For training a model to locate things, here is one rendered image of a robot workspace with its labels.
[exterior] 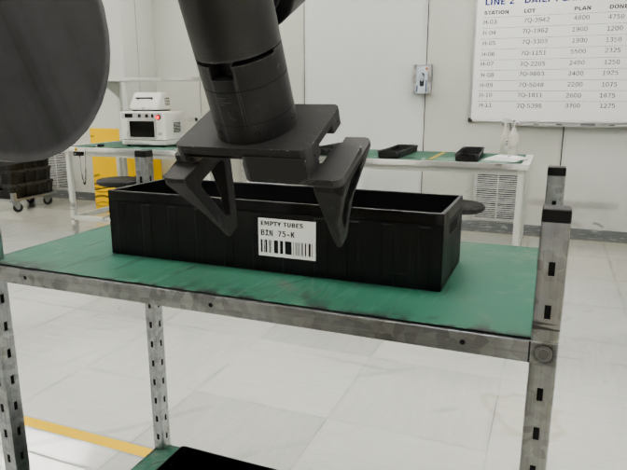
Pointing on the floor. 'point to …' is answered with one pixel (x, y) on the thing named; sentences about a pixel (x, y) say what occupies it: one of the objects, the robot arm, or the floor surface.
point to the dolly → (26, 183)
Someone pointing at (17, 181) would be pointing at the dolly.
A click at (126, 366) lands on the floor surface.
